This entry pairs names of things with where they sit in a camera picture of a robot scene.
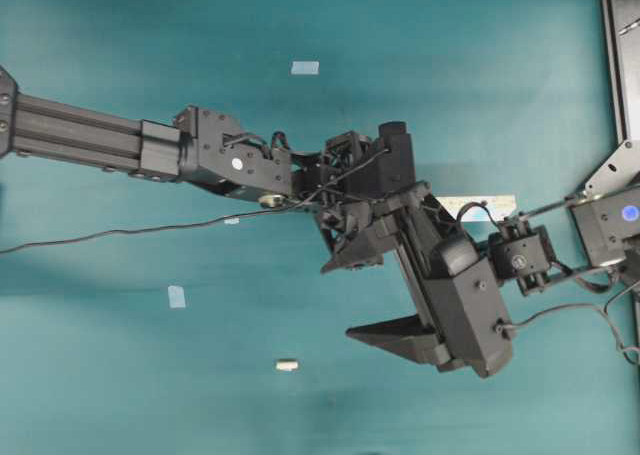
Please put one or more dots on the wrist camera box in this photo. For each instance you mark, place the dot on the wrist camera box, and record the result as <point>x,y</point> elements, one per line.
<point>393,165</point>
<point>464,296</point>

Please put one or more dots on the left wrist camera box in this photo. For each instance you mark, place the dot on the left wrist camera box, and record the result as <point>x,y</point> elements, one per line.
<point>393,165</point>

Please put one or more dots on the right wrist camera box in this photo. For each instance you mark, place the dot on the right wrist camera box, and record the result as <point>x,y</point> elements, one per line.
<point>464,296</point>

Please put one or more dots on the grey metal base plate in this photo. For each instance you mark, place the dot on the grey metal base plate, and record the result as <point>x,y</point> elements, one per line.
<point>618,171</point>

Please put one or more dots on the blue tape marker top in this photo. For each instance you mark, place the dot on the blue tape marker top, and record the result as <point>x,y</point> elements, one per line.
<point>305,68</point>

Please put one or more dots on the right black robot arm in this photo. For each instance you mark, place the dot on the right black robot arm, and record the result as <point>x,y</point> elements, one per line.
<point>603,232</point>

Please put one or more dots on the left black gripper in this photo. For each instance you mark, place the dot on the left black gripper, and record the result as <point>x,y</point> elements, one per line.
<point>370,201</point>

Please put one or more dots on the small wooden rod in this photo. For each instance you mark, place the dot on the small wooden rod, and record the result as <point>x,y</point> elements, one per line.
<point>287,364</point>

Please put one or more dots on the white wooden board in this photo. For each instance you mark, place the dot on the white wooden board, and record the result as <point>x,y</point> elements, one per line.
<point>499,206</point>

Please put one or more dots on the blue tape marker left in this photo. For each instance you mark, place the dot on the blue tape marker left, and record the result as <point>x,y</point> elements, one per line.
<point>176,297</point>

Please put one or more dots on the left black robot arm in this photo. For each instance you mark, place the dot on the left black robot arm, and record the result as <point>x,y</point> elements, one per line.
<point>202,147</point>

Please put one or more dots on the black aluminium frame rail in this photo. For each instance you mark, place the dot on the black aluminium frame rail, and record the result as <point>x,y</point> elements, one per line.
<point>621,30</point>

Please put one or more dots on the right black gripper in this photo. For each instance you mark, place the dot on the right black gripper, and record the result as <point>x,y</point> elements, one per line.
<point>415,338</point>

